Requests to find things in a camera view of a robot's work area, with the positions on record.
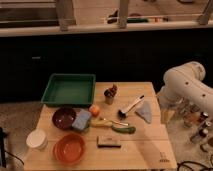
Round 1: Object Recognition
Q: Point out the metal fork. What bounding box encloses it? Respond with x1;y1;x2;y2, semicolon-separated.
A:
99;117;130;127

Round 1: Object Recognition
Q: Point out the rectangular scrub block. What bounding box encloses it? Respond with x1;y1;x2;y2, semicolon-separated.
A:
97;136;121;148

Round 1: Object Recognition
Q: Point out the orange red bowl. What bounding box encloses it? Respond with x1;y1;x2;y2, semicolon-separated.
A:
53;133;86;165

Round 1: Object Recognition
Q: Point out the orange fruit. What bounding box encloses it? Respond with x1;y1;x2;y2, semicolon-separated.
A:
89;105;100;117

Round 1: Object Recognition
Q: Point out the green plastic tray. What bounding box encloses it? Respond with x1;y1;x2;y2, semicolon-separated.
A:
41;74;96;107

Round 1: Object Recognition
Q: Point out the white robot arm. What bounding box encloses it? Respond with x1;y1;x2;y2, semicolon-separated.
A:
157;61;213;124

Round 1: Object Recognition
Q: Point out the grey blue cloth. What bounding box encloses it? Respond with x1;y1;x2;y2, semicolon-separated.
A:
135;101;152;124

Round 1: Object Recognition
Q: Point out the white paper cup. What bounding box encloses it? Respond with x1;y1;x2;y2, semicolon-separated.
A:
26;129;48;150

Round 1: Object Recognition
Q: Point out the yellow banana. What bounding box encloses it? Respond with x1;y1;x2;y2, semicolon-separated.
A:
90;120;112;127

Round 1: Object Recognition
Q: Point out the dark red bowl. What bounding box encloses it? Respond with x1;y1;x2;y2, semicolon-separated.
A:
52;107;76;130

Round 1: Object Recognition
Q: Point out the green cucumber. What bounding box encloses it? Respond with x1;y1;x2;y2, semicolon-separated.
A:
111;126;136;134

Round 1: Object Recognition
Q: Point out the blue sponge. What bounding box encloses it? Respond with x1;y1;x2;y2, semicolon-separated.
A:
72;110;91;131

